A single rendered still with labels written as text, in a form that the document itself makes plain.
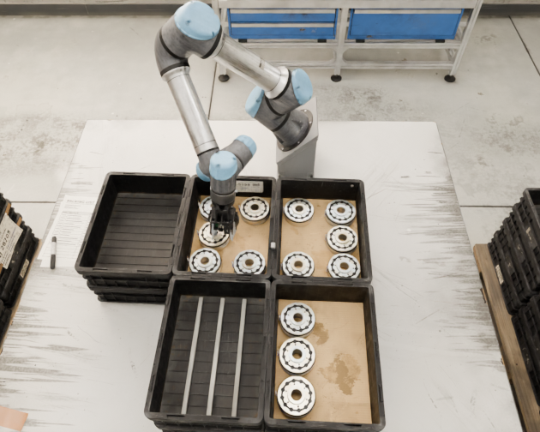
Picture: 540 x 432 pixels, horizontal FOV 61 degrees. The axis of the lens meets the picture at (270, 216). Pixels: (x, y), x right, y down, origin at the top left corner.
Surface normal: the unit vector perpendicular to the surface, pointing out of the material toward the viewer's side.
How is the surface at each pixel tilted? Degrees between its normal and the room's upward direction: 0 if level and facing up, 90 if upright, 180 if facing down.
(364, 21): 90
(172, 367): 0
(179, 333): 0
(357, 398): 0
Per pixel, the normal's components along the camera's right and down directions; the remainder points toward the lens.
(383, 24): -0.02, 0.81
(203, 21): 0.58, -0.27
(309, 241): -0.01, -0.58
